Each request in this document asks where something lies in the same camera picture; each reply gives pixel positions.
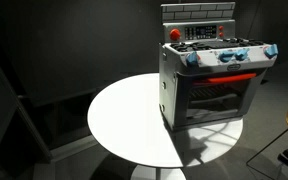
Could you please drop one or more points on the grey toy stove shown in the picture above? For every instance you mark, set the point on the grey toy stove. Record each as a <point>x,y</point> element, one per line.
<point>184,104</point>

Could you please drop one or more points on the round white table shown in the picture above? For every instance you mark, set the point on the round white table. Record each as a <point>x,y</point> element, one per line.
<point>125,119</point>

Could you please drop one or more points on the blue knob far left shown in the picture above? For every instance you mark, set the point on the blue knob far left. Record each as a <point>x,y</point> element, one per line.
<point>192,59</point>

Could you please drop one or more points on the blue knob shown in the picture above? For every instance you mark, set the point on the blue knob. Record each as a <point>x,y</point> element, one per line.
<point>192,59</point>
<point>226,56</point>
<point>241,55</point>
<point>271,51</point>

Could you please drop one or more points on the large orange round knob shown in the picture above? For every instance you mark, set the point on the large orange round knob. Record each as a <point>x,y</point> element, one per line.
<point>175,34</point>

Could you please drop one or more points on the blue knob far right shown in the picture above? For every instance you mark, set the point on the blue knob far right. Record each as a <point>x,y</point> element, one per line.
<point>271,51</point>

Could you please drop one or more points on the orange oven door handle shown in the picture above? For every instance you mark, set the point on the orange oven door handle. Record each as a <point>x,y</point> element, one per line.
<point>226,79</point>

